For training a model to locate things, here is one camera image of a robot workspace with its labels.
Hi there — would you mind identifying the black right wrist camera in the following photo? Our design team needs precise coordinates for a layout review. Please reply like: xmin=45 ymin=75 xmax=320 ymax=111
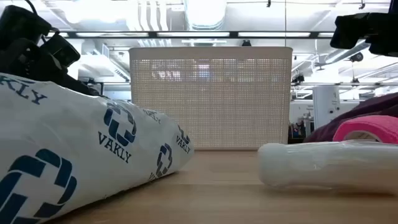
xmin=329 ymin=12 xmax=371 ymax=50

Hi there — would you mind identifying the white perforated plastic basket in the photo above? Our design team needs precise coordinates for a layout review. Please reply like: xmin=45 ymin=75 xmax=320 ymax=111
xmin=128 ymin=46 xmax=294 ymax=151

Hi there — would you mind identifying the white gauze roll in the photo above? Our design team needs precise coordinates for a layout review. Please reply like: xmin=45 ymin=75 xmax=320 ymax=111
xmin=257 ymin=140 xmax=398 ymax=195

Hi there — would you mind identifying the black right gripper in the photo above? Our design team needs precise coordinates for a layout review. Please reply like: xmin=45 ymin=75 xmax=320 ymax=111
xmin=365 ymin=12 xmax=398 ymax=57

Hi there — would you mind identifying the black overhead beam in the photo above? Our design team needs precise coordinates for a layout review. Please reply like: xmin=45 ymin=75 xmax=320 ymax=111
xmin=46 ymin=30 xmax=336 ymax=39

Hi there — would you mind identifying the maroon cloth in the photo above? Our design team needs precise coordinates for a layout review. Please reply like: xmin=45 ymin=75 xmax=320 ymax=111
xmin=303 ymin=92 xmax=398 ymax=144

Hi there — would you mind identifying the white pillar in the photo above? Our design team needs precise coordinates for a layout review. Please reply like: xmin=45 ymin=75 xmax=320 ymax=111
xmin=312 ymin=85 xmax=342 ymax=131

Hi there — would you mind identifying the pink bandage tape roll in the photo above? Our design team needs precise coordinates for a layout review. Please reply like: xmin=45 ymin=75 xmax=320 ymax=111
xmin=331 ymin=114 xmax=398 ymax=144

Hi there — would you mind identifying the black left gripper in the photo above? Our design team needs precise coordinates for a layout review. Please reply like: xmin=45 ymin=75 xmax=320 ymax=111
xmin=0 ymin=39 xmax=101 ymax=96

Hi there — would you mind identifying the pale pouch with blue print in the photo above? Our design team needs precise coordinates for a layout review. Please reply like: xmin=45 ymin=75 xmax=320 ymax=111
xmin=0 ymin=72 xmax=195 ymax=224

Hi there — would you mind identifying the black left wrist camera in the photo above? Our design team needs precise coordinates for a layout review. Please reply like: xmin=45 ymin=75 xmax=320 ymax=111
xmin=39 ymin=32 xmax=81 ymax=68

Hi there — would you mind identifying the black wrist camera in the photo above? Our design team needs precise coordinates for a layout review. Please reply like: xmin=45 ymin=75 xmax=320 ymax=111
xmin=39 ymin=32 xmax=81 ymax=68
xmin=329 ymin=12 xmax=371 ymax=50

